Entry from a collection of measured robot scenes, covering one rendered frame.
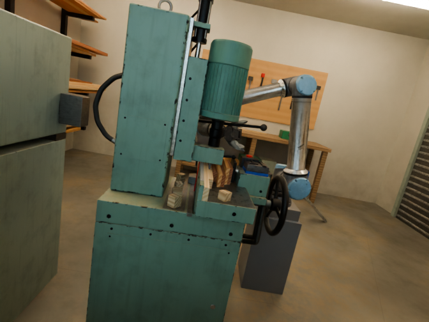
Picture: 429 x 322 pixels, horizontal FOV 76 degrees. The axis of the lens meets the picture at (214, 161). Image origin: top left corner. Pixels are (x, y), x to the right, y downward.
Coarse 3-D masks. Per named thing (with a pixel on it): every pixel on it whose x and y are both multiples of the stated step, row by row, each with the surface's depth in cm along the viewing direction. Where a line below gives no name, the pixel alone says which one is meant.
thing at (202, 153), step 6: (198, 144) 121; (204, 144) 124; (198, 150) 119; (204, 150) 119; (210, 150) 119; (216, 150) 119; (222, 150) 120; (192, 156) 119; (198, 156) 120; (204, 156) 120; (210, 156) 120; (216, 156) 120; (222, 156) 120; (210, 162) 120; (216, 162) 121
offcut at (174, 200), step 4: (172, 196) 107; (176, 196) 108; (180, 196) 109; (168, 200) 108; (172, 200) 107; (176, 200) 107; (180, 200) 109; (168, 204) 109; (172, 204) 107; (176, 204) 108; (180, 204) 110
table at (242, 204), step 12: (216, 192) 104; (240, 192) 110; (204, 204) 94; (216, 204) 94; (228, 204) 95; (240, 204) 97; (252, 204) 99; (264, 204) 118; (204, 216) 95; (216, 216) 95; (228, 216) 95; (240, 216) 96; (252, 216) 96
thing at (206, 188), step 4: (204, 164) 123; (204, 168) 117; (204, 172) 110; (204, 176) 105; (208, 176) 106; (204, 180) 100; (208, 180) 101; (204, 184) 95; (208, 184) 96; (204, 188) 93; (208, 188) 93; (204, 192) 93; (208, 192) 93; (204, 196) 93; (204, 200) 94
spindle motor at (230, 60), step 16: (224, 48) 105; (240, 48) 106; (208, 64) 112; (224, 64) 107; (240, 64) 107; (208, 80) 112; (224, 80) 108; (240, 80) 110; (208, 96) 112; (224, 96) 109; (240, 96) 113; (208, 112) 112; (224, 112) 111
